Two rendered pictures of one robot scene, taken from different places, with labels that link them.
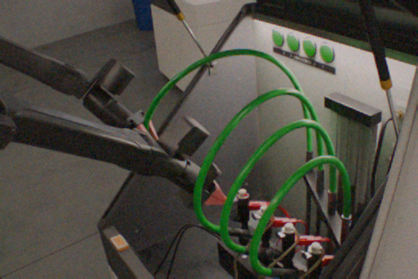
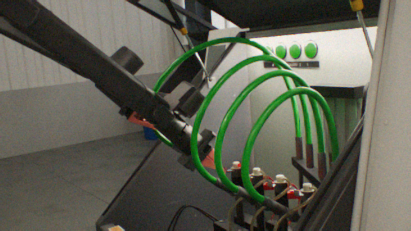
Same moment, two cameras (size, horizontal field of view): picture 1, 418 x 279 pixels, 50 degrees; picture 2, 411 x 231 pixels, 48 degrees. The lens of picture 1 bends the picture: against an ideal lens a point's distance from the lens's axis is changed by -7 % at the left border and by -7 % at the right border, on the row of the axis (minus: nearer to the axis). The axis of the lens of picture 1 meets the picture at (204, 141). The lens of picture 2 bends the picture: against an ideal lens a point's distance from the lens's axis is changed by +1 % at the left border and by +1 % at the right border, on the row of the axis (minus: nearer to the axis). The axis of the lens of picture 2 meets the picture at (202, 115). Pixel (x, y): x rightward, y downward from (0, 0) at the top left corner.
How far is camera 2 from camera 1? 0.36 m
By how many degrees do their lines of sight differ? 19
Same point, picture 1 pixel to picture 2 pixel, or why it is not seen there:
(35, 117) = (56, 19)
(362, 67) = (343, 51)
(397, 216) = (382, 120)
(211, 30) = not seen: hidden behind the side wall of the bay
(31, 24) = (40, 127)
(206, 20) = not seen: hidden behind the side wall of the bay
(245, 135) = (240, 151)
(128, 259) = not seen: outside the picture
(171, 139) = (173, 98)
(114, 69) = (126, 54)
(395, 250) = (385, 153)
